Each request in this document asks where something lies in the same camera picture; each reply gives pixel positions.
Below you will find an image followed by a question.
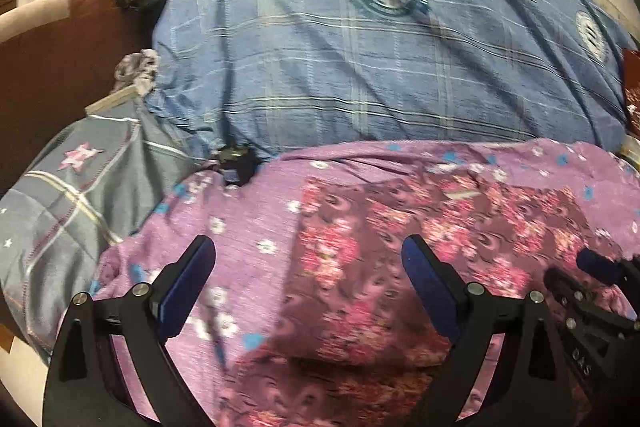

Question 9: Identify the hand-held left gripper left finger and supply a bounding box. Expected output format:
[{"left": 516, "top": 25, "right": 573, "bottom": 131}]
[{"left": 42, "top": 234, "right": 217, "bottom": 427}]

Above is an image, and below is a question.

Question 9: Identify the brown headboard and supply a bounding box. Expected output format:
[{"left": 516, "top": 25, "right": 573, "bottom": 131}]
[{"left": 0, "top": 0, "right": 166, "bottom": 198}]

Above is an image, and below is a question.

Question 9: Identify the maroon floral small cloth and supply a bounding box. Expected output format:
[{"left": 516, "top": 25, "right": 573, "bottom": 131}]
[{"left": 220, "top": 177, "right": 633, "bottom": 427}]

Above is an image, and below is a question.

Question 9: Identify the blue plaid quilt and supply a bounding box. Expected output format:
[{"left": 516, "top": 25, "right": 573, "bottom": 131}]
[{"left": 145, "top": 0, "right": 638, "bottom": 158}]

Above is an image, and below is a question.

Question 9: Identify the purple flowered bedsheet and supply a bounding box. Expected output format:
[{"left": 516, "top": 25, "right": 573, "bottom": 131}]
[{"left": 57, "top": 138, "right": 640, "bottom": 427}]

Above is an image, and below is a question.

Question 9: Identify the small black object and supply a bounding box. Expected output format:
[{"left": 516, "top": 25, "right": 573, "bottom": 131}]
[{"left": 215, "top": 146, "right": 258, "bottom": 185}]

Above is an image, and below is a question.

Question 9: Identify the pale flat strip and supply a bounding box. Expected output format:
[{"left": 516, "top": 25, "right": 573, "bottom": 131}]
[{"left": 85, "top": 87, "right": 142, "bottom": 115}]

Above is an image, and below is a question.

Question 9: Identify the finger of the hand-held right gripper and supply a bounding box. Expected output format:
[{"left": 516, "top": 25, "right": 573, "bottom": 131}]
[
  {"left": 544, "top": 267, "right": 640, "bottom": 343},
  {"left": 576, "top": 248, "right": 640, "bottom": 290}
]

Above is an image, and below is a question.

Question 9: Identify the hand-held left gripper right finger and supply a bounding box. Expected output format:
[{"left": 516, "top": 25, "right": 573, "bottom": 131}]
[{"left": 401, "top": 234, "right": 573, "bottom": 427}]

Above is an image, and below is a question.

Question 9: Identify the shiny red-brown packet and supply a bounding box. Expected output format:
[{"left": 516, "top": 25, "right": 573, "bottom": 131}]
[{"left": 622, "top": 48, "right": 640, "bottom": 132}]

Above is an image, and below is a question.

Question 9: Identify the grey crumpled cloth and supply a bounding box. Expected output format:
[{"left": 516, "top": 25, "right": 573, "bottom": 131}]
[{"left": 114, "top": 49, "right": 161, "bottom": 95}]

